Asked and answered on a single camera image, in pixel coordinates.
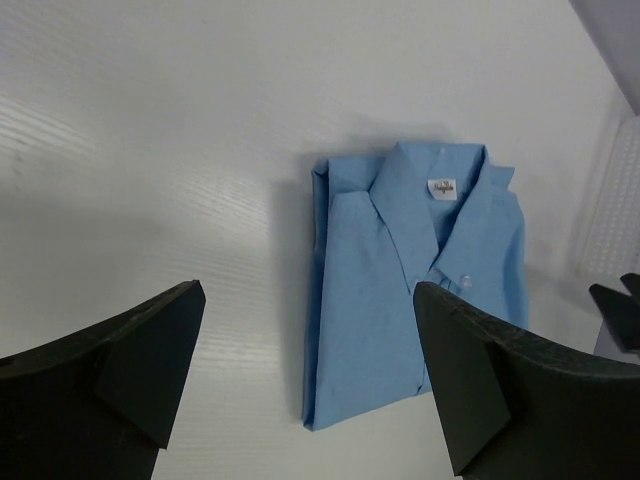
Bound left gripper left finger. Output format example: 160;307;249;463
1;280;206;479

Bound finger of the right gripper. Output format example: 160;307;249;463
589;284;639;353
620;273;640;295

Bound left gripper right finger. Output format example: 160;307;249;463
413;282;639;479

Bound light blue long sleeve shirt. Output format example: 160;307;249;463
301;142;529;431

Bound white plastic basket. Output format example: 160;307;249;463
575;117;639;282

